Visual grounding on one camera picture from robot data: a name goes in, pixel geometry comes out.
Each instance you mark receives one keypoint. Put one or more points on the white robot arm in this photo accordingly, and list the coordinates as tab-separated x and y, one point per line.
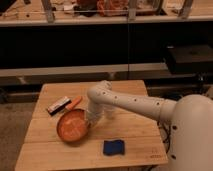
190	119

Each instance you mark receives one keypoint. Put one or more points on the blue sponge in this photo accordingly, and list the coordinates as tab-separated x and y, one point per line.
114	147

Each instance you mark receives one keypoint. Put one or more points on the orange ceramic bowl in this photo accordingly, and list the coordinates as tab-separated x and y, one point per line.
72	126

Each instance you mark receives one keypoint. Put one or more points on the orange marker pen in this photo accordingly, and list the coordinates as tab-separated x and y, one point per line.
74	103

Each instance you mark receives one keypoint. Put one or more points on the black box on right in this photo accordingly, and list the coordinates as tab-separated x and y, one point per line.
190	59

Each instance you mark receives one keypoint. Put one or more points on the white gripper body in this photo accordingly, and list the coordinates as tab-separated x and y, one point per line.
92	118

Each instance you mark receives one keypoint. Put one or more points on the orange clutter on shelf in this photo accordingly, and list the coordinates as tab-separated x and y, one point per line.
115	7

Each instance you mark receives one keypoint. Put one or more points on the black and silver eraser block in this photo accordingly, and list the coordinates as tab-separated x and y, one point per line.
58	105

